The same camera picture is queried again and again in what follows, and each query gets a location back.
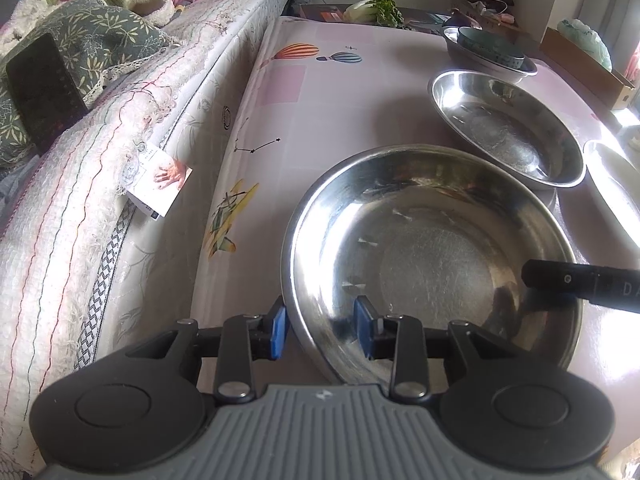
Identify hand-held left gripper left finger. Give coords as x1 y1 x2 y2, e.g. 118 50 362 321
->
127 296 289 406

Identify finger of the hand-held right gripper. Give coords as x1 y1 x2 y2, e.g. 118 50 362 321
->
521 259 640 315

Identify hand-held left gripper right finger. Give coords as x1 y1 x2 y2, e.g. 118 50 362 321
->
352 296 506 405

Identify white ceramic plate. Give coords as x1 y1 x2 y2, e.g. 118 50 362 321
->
582 139 640 261

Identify large shallow steel bowl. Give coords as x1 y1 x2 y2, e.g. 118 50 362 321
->
428 71 586 189

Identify bowls with teal bowl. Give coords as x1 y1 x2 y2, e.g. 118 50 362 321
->
444 26 539 84

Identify teal ceramic bowl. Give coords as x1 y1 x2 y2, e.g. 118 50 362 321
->
457 26 526 72

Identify paper mattress tag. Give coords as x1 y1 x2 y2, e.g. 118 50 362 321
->
121 141 195 219

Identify long cardboard box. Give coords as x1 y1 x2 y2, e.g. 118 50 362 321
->
540 27 637 111

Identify pink hanging clothes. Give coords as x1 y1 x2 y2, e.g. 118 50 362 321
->
625 35 640 82

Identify green white plastic bag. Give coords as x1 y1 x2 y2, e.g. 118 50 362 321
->
557 17 614 72

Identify green leafy cabbage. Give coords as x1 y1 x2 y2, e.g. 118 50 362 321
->
344 0 404 29

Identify black phone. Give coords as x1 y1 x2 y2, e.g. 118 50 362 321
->
6 32 90 154

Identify green floral pillow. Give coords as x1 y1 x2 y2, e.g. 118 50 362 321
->
0 0 172 167

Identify white fleece blanket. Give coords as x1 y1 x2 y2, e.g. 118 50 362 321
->
0 0 176 46

